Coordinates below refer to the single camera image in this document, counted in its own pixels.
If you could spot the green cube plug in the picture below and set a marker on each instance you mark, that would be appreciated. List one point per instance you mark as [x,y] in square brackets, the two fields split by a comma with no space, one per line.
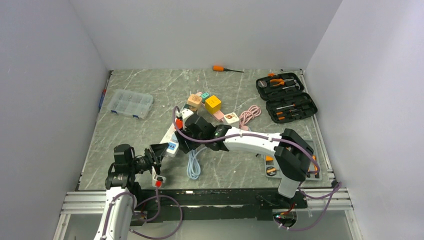
[190,107]

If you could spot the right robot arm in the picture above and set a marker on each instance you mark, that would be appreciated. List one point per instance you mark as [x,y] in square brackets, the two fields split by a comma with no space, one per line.
[292,154]

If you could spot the teal small plug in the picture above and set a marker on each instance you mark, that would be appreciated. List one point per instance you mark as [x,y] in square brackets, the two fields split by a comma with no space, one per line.
[205,96]

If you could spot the yellow cube plug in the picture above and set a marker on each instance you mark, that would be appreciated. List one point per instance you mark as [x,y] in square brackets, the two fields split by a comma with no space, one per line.
[212,104]

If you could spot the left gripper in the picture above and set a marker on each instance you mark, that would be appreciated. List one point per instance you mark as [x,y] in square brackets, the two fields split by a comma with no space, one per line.
[154,154]

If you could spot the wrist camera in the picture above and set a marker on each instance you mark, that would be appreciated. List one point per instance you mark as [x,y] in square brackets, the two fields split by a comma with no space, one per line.
[158,181]
[183,114]

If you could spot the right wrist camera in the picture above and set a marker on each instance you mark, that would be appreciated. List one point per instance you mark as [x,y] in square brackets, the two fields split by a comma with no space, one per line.
[183,114]

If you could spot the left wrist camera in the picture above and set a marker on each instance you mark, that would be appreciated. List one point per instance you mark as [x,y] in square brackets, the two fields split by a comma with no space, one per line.
[158,181]

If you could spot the blue pen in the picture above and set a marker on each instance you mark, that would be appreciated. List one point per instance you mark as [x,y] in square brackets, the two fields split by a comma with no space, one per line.
[102,96]

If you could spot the pink power strip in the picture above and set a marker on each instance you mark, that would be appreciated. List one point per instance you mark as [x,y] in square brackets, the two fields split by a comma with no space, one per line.
[218,115]

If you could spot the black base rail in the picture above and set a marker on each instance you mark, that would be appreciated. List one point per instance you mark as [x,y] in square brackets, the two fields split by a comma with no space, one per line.
[218,204]

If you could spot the white power strip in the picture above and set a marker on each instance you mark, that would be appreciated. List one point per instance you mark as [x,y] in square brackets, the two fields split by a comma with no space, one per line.
[171,139]

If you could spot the clear screw box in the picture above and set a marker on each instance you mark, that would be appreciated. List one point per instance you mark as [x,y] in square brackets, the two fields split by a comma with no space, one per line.
[131,104]

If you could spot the white cube plug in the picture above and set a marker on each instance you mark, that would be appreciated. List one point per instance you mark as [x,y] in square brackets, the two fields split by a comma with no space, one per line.
[231,119]

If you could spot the black tool case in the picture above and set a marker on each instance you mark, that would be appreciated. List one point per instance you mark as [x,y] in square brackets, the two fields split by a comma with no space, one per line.
[285,99]

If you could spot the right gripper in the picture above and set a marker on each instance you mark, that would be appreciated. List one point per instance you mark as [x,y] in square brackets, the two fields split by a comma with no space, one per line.
[183,145]

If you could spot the orange screwdriver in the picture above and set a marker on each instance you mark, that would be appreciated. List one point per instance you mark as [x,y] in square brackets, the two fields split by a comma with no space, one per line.
[218,68]

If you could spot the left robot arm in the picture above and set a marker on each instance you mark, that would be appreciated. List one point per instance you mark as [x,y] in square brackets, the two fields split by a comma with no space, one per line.
[123,192]

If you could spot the red cube plug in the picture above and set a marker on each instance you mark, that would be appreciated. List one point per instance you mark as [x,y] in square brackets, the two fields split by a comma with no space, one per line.
[179,123]

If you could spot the grey tool tray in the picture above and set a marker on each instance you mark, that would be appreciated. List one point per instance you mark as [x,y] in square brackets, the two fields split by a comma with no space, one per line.
[272,170]

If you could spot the beige cube plug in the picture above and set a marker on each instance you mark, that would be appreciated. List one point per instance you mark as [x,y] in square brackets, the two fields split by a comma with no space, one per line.
[195,101]

